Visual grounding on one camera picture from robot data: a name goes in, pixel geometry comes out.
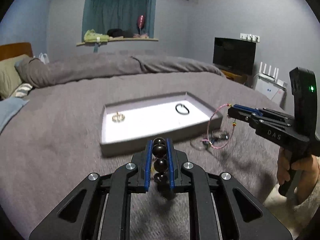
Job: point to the wooden headboard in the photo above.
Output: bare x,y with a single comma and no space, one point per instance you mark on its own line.
8,51

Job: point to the olive green pillow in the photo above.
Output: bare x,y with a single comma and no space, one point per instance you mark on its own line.
10,79

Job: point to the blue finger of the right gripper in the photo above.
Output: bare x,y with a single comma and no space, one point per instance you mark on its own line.
248,110
241,115

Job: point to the white wifi router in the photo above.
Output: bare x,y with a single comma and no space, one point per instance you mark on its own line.
271,74

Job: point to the black television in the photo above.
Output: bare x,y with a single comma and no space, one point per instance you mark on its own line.
236,56

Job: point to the black cloth on sill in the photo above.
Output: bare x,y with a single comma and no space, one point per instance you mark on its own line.
120,33

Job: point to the wooden tv stand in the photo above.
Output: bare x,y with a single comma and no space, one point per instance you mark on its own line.
242,79

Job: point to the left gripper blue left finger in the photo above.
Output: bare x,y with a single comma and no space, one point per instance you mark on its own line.
99,206

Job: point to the grey bed blanket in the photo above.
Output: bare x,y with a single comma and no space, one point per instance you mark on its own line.
53,143

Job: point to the white cabinet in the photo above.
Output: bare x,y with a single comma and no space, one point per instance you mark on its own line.
271,90

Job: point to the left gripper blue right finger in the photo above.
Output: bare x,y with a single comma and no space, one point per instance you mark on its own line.
220,207

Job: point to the white plastic bag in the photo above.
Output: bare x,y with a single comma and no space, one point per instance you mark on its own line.
43,57

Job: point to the teal window curtain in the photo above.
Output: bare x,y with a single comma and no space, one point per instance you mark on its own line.
102,15

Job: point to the wooden window sill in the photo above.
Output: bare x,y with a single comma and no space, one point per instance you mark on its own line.
117,40

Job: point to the rolled grey duvet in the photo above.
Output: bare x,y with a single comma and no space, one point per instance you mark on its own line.
103,65

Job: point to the green cloth on sill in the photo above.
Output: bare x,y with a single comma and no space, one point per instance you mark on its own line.
92,37

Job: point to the light blue towel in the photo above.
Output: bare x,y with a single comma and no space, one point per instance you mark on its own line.
9,108

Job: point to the person's right hand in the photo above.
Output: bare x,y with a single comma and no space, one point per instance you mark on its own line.
309,168

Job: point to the striped pillow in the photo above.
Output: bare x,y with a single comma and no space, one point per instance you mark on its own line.
22,90

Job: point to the white wall switch panel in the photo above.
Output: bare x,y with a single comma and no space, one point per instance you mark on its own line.
250,37

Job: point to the grey cardboard tray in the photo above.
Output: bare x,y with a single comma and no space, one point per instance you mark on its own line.
127,126

